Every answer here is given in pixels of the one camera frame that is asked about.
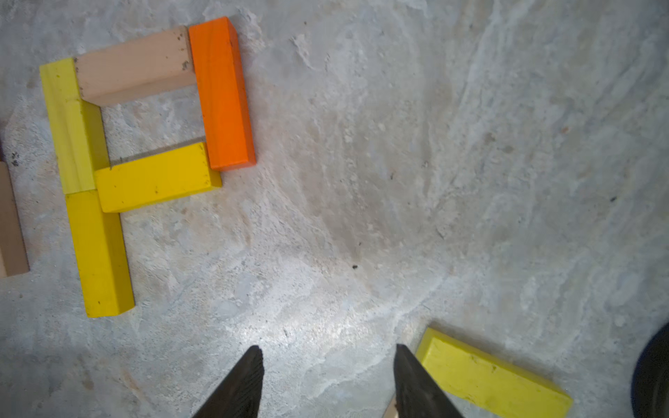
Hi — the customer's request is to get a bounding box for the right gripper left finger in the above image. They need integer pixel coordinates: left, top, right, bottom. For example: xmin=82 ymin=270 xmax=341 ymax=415
xmin=193 ymin=345 xmax=265 ymax=418

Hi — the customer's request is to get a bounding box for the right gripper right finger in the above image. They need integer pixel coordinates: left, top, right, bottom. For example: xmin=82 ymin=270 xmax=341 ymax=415
xmin=393 ymin=344 xmax=463 ymax=418

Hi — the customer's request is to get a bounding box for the tan block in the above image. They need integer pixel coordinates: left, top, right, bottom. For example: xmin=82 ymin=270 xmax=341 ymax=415
xmin=383 ymin=398 xmax=398 ymax=418
xmin=0 ymin=161 xmax=30 ymax=279
xmin=75 ymin=26 xmax=196 ymax=106

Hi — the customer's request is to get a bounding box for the yellow block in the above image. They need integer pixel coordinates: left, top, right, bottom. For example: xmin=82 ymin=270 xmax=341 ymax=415
xmin=416 ymin=327 xmax=573 ymax=417
xmin=94 ymin=143 xmax=222 ymax=212
xmin=64 ymin=190 xmax=135 ymax=318
xmin=39 ymin=57 xmax=110 ymax=195

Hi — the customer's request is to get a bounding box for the orange block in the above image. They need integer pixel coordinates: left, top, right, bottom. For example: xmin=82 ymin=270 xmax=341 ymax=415
xmin=188 ymin=17 xmax=256 ymax=172

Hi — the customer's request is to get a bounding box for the black microphone stand base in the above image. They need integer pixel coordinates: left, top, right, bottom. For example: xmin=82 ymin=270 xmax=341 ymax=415
xmin=631 ymin=324 xmax=669 ymax=418

